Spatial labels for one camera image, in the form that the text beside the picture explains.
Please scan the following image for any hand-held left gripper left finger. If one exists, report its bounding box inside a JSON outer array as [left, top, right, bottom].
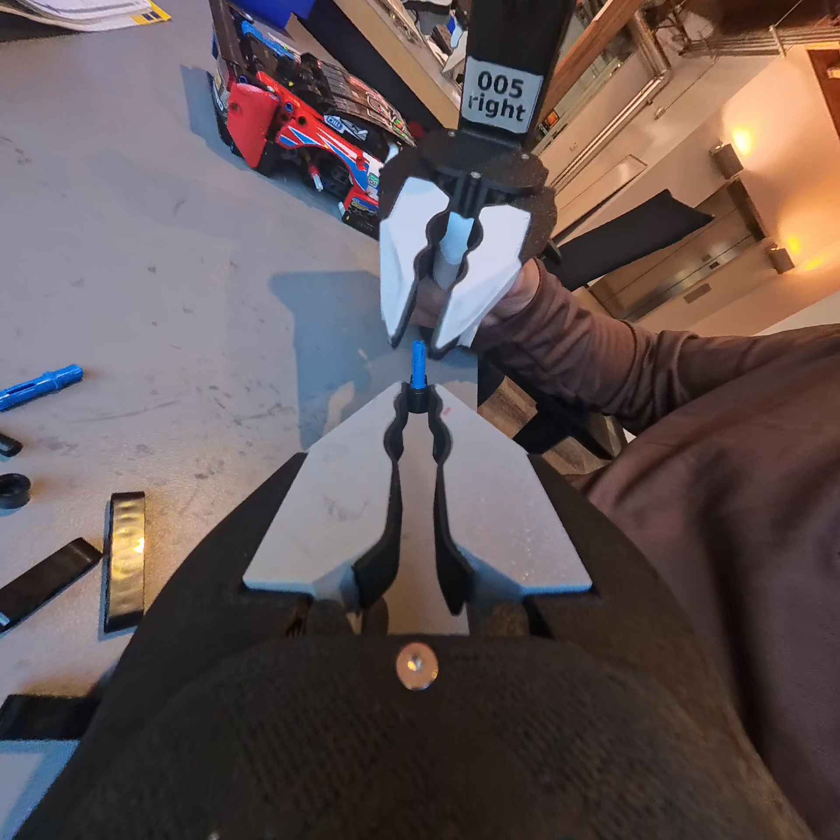
[[243, 382, 403, 608]]

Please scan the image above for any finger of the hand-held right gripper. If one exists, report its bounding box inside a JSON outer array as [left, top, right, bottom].
[[430, 206, 531, 358], [379, 176, 454, 347]]

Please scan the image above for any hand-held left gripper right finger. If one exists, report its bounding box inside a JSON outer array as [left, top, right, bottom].
[[430, 384, 593, 616]]

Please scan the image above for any person's right forearm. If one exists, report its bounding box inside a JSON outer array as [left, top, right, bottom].
[[474, 261, 840, 434]]

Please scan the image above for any white desk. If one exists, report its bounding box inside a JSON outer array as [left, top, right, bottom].
[[0, 0, 487, 840]]

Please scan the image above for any person's right hand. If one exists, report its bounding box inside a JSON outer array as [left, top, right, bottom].
[[410, 259, 542, 332]]

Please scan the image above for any black chair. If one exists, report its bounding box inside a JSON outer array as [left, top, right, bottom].
[[548, 189, 715, 291]]

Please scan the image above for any beige counter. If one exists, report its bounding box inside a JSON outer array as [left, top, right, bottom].
[[331, 0, 463, 129]]

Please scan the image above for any red toy brick car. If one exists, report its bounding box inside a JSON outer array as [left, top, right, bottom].
[[209, 3, 421, 240]]

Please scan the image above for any person's brown sweater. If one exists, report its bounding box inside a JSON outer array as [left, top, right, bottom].
[[584, 322, 840, 840]]

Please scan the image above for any open instruction booklet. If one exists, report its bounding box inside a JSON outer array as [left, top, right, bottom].
[[0, 0, 173, 34]]

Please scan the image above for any black metal frame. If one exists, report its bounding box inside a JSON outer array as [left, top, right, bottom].
[[478, 354, 627, 460]]

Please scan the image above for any wall lamp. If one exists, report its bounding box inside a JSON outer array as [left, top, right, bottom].
[[764, 233, 805, 275], [710, 125, 756, 179]]

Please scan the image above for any metal wire rack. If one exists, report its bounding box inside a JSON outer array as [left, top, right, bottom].
[[682, 0, 840, 60]]

